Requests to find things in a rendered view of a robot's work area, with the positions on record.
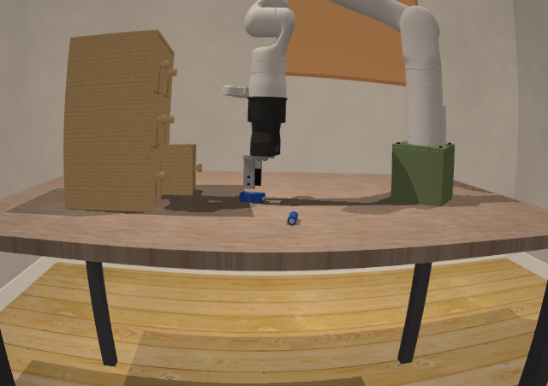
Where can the small brown wooden chest of drawers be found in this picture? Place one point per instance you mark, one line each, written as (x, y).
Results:
(108, 121)

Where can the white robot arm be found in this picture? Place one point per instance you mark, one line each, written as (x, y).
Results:
(426, 113)

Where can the blue battery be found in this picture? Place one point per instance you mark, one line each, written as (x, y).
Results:
(252, 197)
(292, 218)

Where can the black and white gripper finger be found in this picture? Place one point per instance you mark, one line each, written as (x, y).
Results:
(249, 170)
(258, 172)

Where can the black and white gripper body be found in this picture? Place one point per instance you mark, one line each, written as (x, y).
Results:
(266, 110)

